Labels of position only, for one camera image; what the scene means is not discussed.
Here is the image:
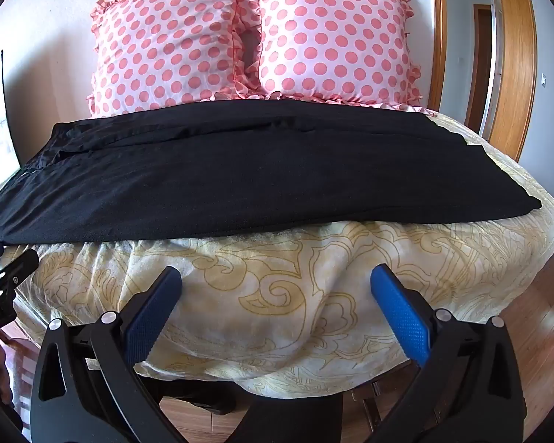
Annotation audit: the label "pink polka dot pillow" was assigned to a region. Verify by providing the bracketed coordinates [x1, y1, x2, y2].
[235, 0, 424, 108]
[86, 0, 260, 119]

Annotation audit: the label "wooden door frame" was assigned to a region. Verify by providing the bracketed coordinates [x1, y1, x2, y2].
[430, 0, 449, 117]

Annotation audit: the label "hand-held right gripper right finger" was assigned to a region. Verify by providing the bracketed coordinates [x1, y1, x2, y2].
[370, 263, 530, 443]

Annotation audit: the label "wooden door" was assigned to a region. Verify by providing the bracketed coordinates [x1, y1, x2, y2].
[490, 0, 539, 163]

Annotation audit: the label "yellow patterned bedspread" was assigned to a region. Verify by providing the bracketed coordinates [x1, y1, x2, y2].
[14, 104, 554, 398]

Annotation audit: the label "wooden bed frame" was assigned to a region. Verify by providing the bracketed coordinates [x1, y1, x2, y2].
[344, 376, 389, 431]

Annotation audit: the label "black pants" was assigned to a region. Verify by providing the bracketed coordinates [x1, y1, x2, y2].
[0, 100, 544, 245]

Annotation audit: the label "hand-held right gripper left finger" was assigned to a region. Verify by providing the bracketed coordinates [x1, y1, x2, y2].
[30, 266, 184, 443]

